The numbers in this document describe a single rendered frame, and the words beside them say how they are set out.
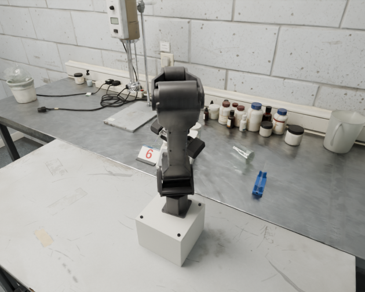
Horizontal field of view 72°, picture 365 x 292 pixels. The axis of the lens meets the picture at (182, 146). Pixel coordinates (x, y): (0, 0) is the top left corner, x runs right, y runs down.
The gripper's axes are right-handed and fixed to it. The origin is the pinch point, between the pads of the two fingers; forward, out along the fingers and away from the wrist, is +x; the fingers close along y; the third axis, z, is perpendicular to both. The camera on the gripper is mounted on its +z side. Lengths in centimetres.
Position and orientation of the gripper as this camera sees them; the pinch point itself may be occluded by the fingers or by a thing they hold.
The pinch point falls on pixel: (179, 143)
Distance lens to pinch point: 84.5
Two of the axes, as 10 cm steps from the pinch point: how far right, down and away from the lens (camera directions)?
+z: 6.2, -7.3, 2.9
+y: -7.8, -5.1, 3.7
